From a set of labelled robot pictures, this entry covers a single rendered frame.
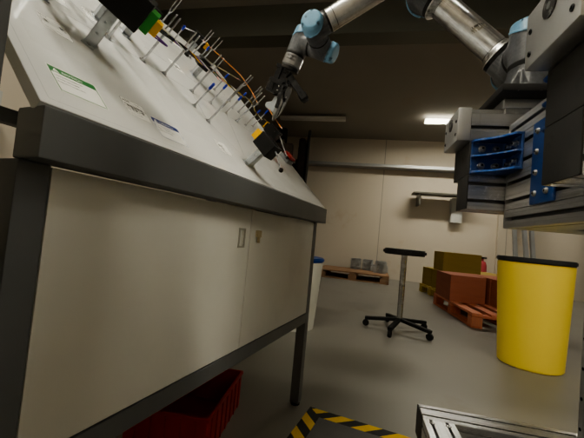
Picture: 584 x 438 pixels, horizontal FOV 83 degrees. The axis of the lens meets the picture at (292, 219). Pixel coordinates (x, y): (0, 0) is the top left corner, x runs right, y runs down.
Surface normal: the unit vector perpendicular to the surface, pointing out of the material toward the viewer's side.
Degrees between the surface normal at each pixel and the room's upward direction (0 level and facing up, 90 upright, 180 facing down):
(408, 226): 90
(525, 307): 93
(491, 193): 90
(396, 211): 90
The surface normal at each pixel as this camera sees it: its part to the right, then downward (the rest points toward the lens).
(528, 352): -0.61, -0.04
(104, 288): 0.92, 0.07
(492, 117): -0.19, -0.07
